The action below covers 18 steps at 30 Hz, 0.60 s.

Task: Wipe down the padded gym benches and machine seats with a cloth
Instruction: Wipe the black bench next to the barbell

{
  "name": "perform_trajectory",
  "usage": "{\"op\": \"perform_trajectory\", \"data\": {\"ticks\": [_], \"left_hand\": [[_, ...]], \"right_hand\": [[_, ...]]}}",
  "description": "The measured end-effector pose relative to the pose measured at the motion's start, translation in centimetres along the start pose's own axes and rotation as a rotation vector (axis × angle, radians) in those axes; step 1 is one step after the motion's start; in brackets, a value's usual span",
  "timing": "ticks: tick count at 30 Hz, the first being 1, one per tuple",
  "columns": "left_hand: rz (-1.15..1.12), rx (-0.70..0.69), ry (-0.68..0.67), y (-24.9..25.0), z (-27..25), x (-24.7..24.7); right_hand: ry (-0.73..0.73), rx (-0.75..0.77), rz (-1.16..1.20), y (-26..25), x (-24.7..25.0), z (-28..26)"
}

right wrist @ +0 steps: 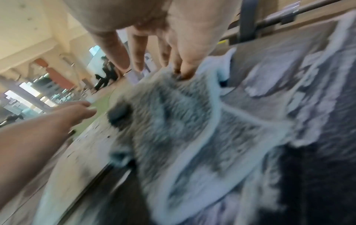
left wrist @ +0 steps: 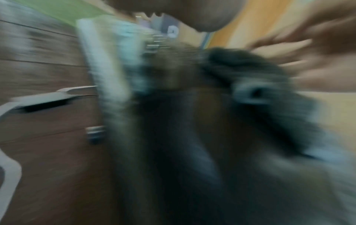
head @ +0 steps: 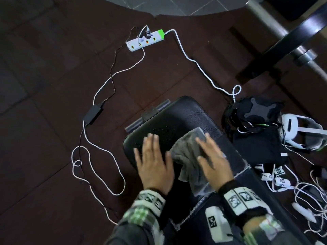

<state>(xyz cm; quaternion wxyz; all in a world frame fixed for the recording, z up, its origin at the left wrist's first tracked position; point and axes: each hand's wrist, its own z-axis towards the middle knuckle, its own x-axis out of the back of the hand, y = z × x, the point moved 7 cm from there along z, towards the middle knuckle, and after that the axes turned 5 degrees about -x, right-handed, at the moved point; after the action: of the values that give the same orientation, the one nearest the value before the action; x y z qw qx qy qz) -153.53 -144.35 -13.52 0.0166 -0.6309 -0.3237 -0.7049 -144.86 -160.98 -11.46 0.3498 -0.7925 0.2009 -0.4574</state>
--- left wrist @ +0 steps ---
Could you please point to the person's left hand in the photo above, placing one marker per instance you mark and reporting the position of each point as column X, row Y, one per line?
column 194, row 13

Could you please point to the person's right hand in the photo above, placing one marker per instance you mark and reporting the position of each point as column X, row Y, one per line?
column 319, row 55

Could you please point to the grey cleaning cloth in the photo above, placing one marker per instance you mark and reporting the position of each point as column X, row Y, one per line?
column 264, row 98

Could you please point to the black bench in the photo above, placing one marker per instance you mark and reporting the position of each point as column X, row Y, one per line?
column 180, row 164

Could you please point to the white curved metal frame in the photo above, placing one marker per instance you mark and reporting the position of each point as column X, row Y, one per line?
column 36, row 98

